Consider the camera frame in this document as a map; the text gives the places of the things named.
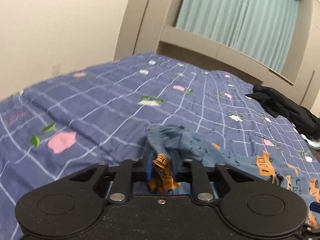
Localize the white wall socket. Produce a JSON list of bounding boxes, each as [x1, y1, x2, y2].
[[52, 63, 61, 76]]

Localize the blue orange patterned pants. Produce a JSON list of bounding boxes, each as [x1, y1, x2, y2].
[[145, 124, 320, 230]]

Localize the light blue white cloth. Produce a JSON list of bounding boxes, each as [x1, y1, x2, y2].
[[300, 134, 320, 150]]

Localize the beige wardrobe headboard unit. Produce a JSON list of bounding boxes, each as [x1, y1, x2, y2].
[[114, 0, 319, 115]]

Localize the black clothing pile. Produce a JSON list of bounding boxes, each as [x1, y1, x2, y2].
[[246, 85, 319, 141]]

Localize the purple checked floral bedspread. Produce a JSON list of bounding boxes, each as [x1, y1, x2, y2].
[[1, 53, 319, 239]]

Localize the teal window curtain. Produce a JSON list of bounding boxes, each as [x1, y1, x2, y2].
[[176, 0, 300, 73]]

